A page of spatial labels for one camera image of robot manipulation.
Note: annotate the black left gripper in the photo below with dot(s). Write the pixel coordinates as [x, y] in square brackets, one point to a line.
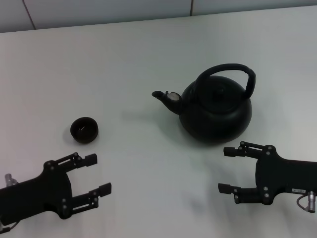
[42, 196]

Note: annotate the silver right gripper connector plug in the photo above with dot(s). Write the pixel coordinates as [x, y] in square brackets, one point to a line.
[309, 200]

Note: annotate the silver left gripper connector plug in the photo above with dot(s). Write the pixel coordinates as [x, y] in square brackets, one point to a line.
[10, 179]

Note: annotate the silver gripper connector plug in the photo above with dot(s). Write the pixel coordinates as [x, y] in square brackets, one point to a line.
[309, 200]
[10, 179]

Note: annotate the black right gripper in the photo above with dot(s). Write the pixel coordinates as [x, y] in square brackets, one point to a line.
[284, 176]

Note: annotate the small black teacup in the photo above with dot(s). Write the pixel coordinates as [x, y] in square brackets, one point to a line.
[84, 130]

